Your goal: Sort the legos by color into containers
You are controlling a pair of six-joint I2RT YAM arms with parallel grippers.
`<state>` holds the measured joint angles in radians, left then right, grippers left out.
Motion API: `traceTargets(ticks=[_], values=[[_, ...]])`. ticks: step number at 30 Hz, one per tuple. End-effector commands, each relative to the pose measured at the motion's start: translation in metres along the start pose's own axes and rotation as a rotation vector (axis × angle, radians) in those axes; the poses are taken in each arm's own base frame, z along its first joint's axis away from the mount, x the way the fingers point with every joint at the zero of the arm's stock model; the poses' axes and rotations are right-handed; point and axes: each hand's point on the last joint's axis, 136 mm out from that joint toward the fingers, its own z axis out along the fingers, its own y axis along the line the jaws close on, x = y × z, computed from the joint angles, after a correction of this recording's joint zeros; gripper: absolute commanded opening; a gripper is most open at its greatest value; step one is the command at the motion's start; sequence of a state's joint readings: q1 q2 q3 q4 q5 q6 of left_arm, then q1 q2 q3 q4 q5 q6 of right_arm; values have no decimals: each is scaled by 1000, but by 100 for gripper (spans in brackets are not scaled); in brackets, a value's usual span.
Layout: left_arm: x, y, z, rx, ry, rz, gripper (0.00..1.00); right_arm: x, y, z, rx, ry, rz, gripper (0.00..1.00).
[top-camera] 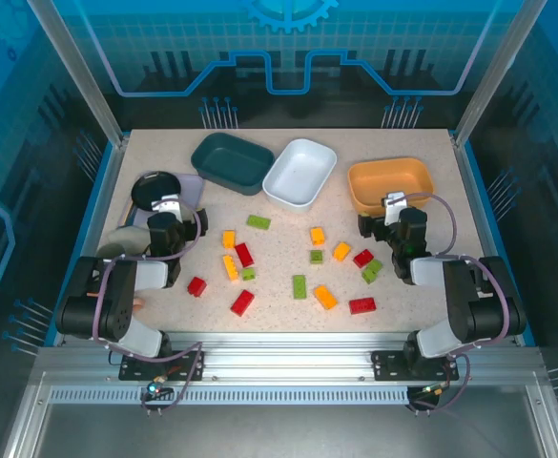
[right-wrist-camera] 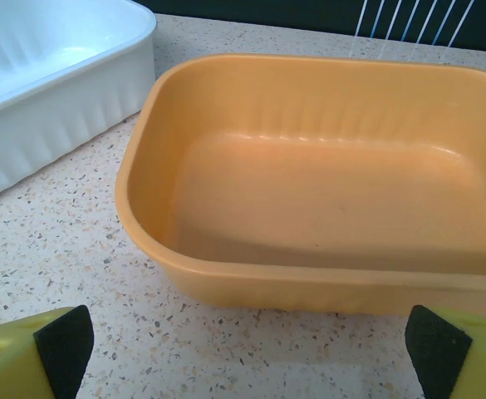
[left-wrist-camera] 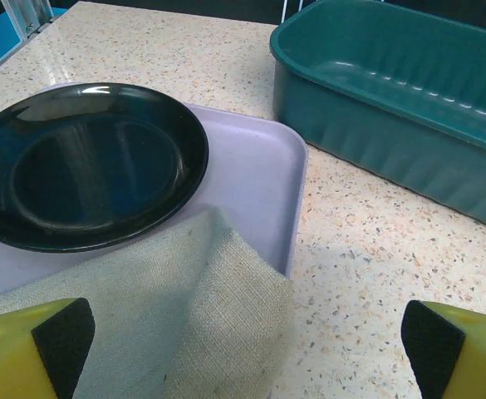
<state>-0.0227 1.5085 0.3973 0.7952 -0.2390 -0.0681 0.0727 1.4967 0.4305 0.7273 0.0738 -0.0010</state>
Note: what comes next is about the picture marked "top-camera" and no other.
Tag yellow long lego brick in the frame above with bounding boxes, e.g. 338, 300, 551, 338
221, 254, 240, 282

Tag orange plastic container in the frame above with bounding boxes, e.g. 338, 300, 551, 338
346, 156, 436, 217

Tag teal plastic container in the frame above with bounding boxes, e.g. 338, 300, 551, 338
190, 132, 276, 198

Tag red long lego brick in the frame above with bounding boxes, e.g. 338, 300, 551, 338
348, 297, 378, 316

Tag orange long lego brick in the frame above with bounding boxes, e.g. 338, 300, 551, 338
313, 284, 340, 311

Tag white plastic container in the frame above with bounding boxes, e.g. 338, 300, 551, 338
261, 137, 338, 214

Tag lavender plastic tray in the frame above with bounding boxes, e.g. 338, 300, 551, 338
118, 172, 207, 228

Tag grey bowl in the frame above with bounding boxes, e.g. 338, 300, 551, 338
106, 225, 152, 254

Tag black round plate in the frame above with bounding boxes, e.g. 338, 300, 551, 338
131, 170, 183, 212

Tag blue table side trim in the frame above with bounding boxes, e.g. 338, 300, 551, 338
44, 142, 117, 347

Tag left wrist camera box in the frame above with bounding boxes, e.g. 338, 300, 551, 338
151, 197, 183, 217

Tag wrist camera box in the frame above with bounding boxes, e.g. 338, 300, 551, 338
151, 197, 183, 217
382, 191, 407, 226

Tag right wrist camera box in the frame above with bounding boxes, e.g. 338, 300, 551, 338
382, 191, 407, 226

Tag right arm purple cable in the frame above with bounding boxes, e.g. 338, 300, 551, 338
387, 192, 511, 416

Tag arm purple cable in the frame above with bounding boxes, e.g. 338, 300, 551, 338
387, 192, 511, 416
91, 204, 208, 417

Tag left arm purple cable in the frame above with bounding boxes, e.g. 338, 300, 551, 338
91, 204, 208, 417

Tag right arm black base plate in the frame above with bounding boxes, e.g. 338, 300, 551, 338
371, 350, 460, 382

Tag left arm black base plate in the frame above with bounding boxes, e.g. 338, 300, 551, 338
118, 350, 206, 382

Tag aluminium front rail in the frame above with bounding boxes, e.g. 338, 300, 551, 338
37, 331, 542, 383

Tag slotted grey cable duct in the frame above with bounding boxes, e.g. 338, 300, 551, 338
49, 385, 411, 406

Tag aluminium frame post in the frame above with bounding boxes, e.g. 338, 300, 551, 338
27, 0, 130, 147
453, 0, 549, 147

